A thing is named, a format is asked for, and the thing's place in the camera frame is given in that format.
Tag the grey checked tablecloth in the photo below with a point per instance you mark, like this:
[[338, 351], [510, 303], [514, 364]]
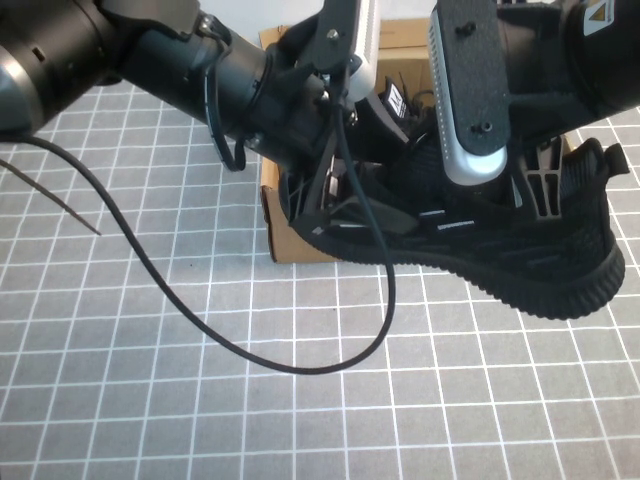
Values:
[[150, 400]]

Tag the brown cardboard shoe box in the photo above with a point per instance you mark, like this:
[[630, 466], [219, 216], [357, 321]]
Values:
[[295, 245]]

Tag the black mesh sneaker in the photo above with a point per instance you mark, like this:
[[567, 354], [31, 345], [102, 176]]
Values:
[[395, 102], [550, 270]]

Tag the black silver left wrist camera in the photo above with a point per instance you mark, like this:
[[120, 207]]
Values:
[[367, 50]]

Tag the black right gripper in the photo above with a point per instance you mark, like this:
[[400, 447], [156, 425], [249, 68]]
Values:
[[540, 115]]

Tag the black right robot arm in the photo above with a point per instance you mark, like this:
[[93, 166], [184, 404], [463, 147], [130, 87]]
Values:
[[590, 60]]

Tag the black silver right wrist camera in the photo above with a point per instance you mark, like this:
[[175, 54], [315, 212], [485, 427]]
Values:
[[470, 75]]

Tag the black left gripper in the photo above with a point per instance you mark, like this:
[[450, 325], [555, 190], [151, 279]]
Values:
[[295, 110]]

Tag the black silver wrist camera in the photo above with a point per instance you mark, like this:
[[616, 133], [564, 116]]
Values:
[[367, 50], [470, 75]]

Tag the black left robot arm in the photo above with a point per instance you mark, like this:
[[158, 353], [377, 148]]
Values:
[[125, 55]]

